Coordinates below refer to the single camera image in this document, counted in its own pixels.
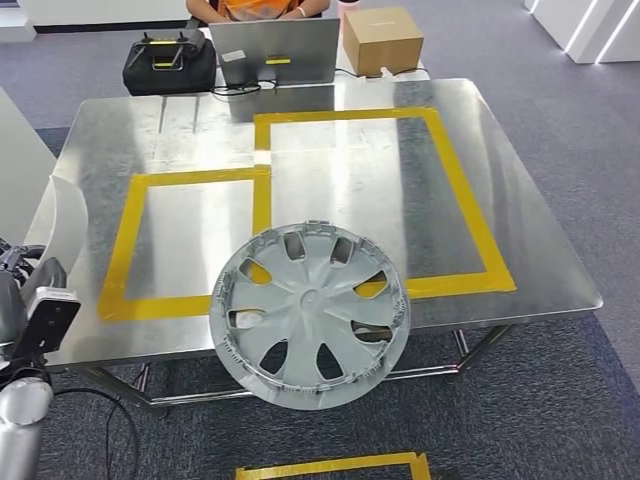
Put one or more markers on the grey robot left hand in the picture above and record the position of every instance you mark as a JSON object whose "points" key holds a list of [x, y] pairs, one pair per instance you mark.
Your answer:
{"points": [[50, 275]]}

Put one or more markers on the white curved plastic part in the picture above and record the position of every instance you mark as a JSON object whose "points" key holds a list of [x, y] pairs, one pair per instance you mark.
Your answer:
{"points": [[65, 225]]}

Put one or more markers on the person's right forearm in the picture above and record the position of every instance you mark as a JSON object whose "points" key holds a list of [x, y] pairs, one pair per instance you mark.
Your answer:
{"points": [[202, 10]]}

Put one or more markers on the person's left forearm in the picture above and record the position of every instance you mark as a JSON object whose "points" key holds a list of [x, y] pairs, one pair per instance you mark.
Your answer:
{"points": [[310, 8]]}

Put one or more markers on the steel workbench table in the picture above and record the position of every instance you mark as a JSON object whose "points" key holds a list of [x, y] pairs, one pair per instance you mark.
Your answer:
{"points": [[350, 166]]}

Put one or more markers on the white desk panel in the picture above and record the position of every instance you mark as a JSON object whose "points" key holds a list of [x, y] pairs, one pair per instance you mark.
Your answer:
{"points": [[20, 172]]}

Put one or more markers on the small yellow tape rectangle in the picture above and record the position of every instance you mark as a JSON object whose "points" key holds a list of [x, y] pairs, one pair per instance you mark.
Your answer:
{"points": [[127, 232]]}

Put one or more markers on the black carrying case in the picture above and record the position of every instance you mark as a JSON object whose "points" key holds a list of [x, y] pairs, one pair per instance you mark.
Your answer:
{"points": [[170, 79]]}

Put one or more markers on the grey plastic hubcap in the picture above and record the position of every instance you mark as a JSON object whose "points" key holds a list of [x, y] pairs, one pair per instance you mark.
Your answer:
{"points": [[310, 305]]}

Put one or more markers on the person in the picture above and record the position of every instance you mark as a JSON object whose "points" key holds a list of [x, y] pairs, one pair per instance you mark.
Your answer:
{"points": [[255, 8]]}

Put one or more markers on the grey laptop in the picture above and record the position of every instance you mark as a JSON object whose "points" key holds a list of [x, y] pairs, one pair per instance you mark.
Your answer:
{"points": [[280, 43]]}

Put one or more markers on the yellow floor tape square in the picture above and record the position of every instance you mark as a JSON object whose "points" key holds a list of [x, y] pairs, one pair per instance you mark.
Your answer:
{"points": [[324, 466]]}

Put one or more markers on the pink cup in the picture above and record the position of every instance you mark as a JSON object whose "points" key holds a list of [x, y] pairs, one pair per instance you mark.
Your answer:
{"points": [[347, 6]]}

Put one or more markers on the brown cardboard box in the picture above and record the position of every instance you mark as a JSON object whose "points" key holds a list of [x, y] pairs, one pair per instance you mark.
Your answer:
{"points": [[390, 53]]}

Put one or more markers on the large yellow tape rectangle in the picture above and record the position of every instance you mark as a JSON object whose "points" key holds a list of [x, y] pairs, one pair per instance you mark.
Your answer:
{"points": [[465, 199]]}

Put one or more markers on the white lit block structure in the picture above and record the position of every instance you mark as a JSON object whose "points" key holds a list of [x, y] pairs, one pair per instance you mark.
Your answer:
{"points": [[555, 26]]}

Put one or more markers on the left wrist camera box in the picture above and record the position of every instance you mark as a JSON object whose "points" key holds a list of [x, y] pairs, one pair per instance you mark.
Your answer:
{"points": [[47, 328]]}

